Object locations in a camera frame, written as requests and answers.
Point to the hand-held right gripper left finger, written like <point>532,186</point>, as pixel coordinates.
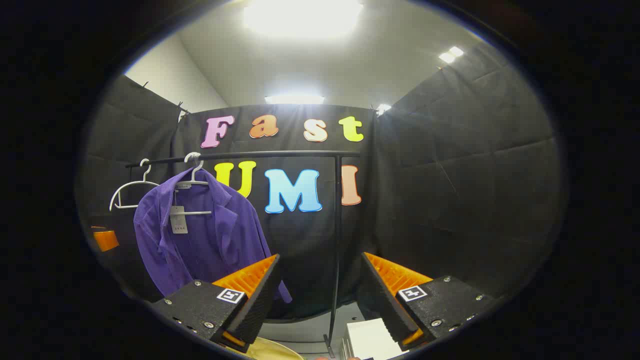
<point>257,305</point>

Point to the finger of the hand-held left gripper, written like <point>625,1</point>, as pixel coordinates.
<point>105,240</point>

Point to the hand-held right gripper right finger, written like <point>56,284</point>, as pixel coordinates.
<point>382,305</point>

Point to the cream laundry hamper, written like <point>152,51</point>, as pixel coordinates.
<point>270,350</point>

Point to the white plastic hanger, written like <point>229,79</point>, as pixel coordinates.
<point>195,170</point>
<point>131,185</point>

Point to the black metal clothes rack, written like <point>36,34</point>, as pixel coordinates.
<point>338,225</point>

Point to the white box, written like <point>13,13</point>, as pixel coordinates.
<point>372,340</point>

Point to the black backdrop cloth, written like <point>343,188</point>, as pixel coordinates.
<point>450,200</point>

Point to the large ceiling light panel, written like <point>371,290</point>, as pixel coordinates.
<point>302,17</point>

